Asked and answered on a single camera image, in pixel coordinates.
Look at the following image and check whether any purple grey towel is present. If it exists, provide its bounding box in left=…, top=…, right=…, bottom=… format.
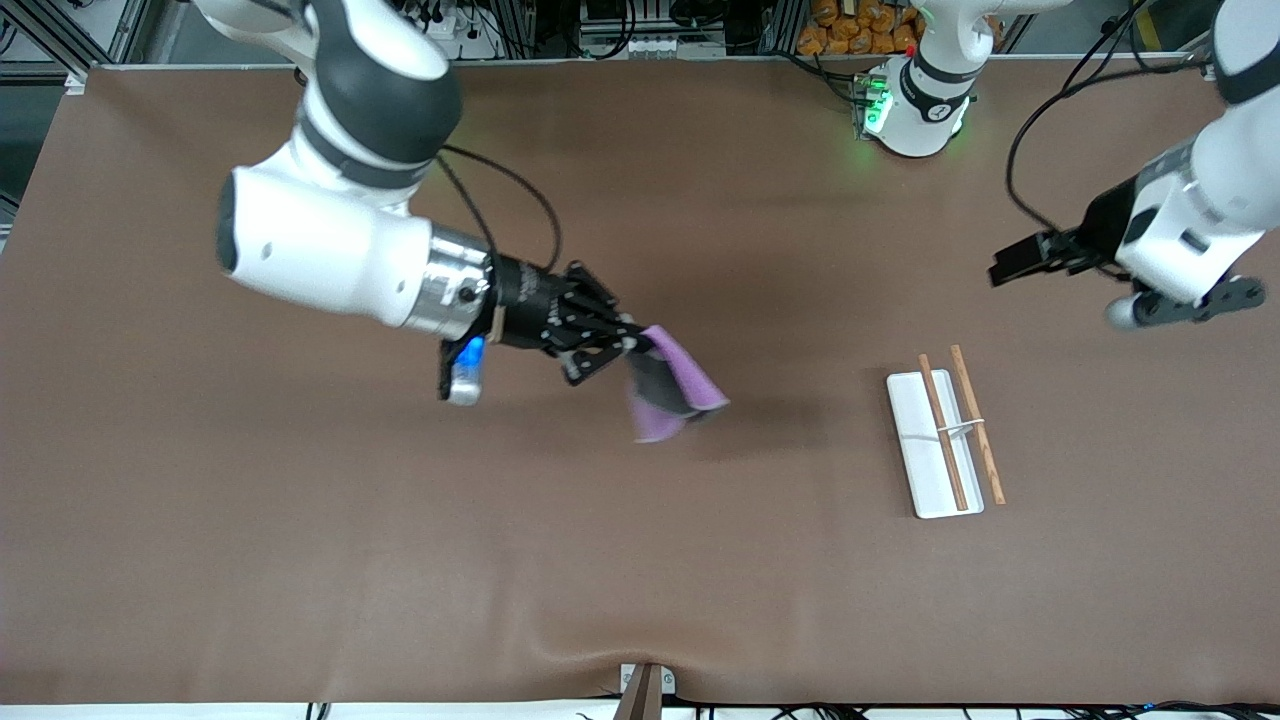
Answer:
left=625, top=324, right=732, bottom=445

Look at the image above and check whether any brown table mat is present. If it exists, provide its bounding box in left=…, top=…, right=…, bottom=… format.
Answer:
left=0, top=55, right=1280, bottom=707

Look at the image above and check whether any metal table clamp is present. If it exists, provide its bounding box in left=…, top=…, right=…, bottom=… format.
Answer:
left=612, top=662, right=677, bottom=720

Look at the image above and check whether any orange packets pile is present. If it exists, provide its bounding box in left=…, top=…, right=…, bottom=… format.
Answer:
left=796, top=0, right=923, bottom=58

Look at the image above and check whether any white power strip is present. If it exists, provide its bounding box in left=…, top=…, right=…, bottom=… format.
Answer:
left=578, top=33, right=728, bottom=60

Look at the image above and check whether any white rectangular tray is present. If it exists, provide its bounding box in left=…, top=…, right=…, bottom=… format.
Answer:
left=885, top=345, right=1008, bottom=520

